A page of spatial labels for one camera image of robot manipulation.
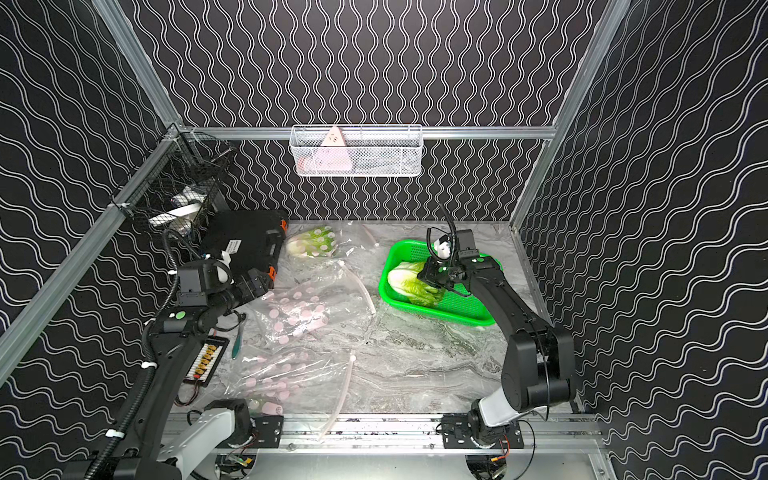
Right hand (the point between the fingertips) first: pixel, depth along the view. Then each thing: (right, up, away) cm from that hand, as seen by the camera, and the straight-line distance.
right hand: (420, 273), depth 87 cm
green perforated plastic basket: (+16, -12, +10) cm, 23 cm away
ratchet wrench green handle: (-55, -19, +4) cm, 58 cm away
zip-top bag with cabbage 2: (-33, -8, +1) cm, 34 cm away
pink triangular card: (-26, +35, +2) cm, 44 cm away
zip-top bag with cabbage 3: (-34, -25, -7) cm, 43 cm away
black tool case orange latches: (-59, +12, +23) cm, 64 cm away
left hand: (-44, 0, -10) cm, 46 cm away
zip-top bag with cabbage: (-26, +9, +14) cm, 31 cm away
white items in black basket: (-61, +15, -12) cm, 64 cm away
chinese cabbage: (-5, -2, +3) cm, 6 cm away
